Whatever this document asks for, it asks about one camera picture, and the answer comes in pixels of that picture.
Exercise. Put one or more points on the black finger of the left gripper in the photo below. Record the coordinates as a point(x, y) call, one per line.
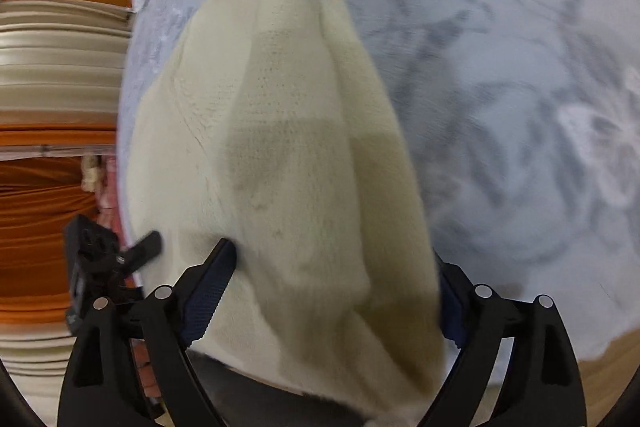
point(146, 250)

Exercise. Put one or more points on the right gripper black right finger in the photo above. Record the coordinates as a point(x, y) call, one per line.
point(541, 386)

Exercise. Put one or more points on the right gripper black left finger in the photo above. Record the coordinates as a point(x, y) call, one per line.
point(102, 386)

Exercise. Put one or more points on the cream knit cardigan red buttons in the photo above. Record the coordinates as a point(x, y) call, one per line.
point(269, 125)

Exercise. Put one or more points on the pink blanket pile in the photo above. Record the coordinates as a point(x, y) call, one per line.
point(107, 199)

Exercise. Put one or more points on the beige plush toy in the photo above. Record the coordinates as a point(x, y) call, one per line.
point(92, 173)

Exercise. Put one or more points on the orange curtain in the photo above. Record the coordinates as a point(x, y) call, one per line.
point(39, 197)

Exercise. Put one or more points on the cream curtain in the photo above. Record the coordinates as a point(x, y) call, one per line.
point(62, 61)

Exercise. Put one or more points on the blue butterfly print bedsheet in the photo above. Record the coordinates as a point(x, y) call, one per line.
point(522, 118)

